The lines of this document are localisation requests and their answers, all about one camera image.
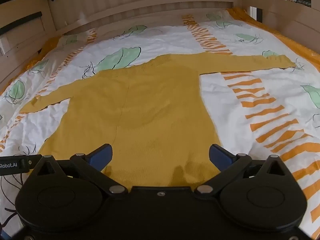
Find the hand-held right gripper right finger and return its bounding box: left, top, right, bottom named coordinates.
left=194, top=144, right=292, bottom=197

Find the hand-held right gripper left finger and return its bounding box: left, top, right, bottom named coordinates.
left=32, top=144, right=128, bottom=198

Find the mustard yellow knit sweater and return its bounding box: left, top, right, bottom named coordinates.
left=31, top=54, right=296, bottom=188

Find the white leaf printed blanket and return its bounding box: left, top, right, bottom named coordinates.
left=0, top=9, right=320, bottom=240

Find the orange bed sheet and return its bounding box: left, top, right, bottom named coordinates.
left=10, top=7, right=320, bottom=85

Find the light wooden bed frame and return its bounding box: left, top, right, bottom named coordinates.
left=0, top=0, right=320, bottom=93

